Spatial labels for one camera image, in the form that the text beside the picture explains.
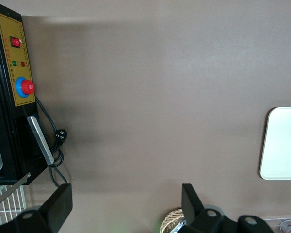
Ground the oval light wicker basket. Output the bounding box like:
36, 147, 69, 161
160, 207, 185, 233

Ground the red emergency stop button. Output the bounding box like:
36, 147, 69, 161
16, 76, 35, 98

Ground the black machine power cable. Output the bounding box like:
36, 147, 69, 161
35, 96, 71, 189

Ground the beige plastic tray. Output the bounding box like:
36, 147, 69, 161
259, 106, 291, 181

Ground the aluminium foil tray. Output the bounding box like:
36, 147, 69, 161
177, 216, 189, 231

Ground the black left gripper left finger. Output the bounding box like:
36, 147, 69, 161
0, 183, 73, 233

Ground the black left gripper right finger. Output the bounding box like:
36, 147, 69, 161
181, 183, 275, 233

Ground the clear acrylic bottle rack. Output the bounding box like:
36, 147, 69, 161
264, 215, 291, 233

